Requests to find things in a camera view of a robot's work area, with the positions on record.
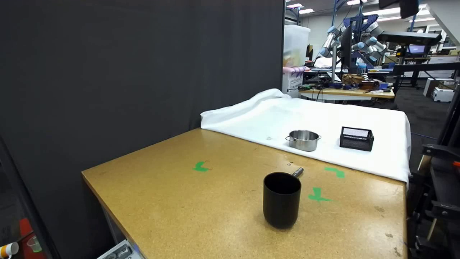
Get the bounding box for white and orange tube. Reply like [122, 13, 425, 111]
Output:
[0, 242, 19, 259]

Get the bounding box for wooden table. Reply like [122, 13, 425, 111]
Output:
[298, 86, 396, 105]

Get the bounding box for black cup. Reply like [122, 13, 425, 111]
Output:
[263, 172, 302, 230]

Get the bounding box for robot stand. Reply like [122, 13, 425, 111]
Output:
[406, 83, 460, 259]

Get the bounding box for grey device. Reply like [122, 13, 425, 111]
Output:
[95, 239, 145, 259]

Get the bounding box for white cloth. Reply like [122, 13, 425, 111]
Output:
[200, 88, 412, 183]

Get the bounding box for grey robot arms on blue frame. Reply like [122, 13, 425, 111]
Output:
[318, 0, 390, 71]

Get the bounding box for small steel pot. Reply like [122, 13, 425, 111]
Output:
[286, 130, 321, 152]

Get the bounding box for black curtain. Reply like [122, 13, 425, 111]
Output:
[0, 0, 285, 259]

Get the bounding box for clear plastic cup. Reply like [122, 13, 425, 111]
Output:
[27, 236, 43, 253]

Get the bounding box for stack of white boxes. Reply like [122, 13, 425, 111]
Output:
[423, 77, 457, 103]

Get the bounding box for black mesh box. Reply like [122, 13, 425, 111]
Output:
[340, 126, 374, 152]

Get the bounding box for black flat panel on stand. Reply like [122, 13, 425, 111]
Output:
[377, 32, 460, 90]

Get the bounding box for translucent plastic bin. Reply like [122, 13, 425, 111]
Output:
[284, 24, 311, 68]

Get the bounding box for white cardboard box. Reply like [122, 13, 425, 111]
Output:
[282, 67, 310, 98]

